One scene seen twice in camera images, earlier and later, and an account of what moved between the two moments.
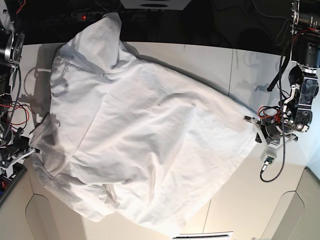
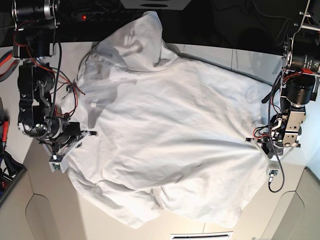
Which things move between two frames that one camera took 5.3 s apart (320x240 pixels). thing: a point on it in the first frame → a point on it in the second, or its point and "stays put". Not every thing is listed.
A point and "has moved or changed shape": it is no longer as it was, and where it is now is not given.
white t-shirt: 125,134 has moved or changed shape
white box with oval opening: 179,5 stays put
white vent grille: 209,236 stays put
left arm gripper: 14,148 → 64,136
